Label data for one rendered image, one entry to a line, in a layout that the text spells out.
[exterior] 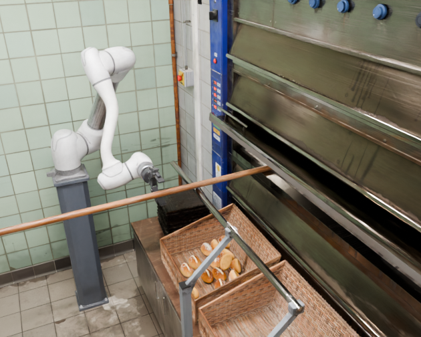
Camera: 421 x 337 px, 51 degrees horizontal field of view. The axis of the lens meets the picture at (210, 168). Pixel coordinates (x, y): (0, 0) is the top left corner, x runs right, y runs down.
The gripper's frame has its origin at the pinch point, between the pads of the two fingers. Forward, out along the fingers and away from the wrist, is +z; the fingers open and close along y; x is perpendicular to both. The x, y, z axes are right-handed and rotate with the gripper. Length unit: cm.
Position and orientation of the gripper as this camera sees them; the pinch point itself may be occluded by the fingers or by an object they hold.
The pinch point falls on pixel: (161, 192)
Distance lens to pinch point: 209.8
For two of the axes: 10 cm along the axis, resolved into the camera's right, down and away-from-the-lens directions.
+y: 0.2, 8.9, 4.5
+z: 4.1, 4.1, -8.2
